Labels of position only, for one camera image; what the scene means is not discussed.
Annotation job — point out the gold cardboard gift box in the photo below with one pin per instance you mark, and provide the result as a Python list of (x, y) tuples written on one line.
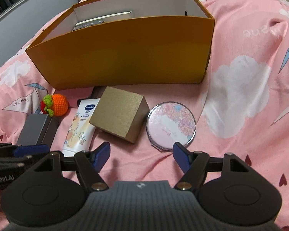
[(120, 113)]

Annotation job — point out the orange cardboard storage box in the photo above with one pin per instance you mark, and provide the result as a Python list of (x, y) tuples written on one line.
[(125, 42)]

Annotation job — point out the white hand cream tube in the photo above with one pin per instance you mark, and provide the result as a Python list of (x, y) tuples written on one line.
[(80, 133)]

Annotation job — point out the round pink compact mirror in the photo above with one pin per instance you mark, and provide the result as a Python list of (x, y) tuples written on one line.
[(168, 123)]

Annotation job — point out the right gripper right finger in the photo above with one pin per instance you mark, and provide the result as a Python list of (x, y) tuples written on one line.
[(193, 165)]

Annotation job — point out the dark grey rectangular box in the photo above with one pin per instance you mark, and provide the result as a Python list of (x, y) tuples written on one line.
[(38, 129)]

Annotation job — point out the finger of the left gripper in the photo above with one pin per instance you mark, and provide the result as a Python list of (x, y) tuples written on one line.
[(16, 150)]

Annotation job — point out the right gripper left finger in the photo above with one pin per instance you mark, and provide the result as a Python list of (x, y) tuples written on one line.
[(89, 164)]

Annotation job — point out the pink printed bed sheet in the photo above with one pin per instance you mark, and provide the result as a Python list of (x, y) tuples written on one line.
[(242, 105)]

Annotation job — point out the orange crochet fruit toy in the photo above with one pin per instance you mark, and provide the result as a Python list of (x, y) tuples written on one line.
[(54, 105)]

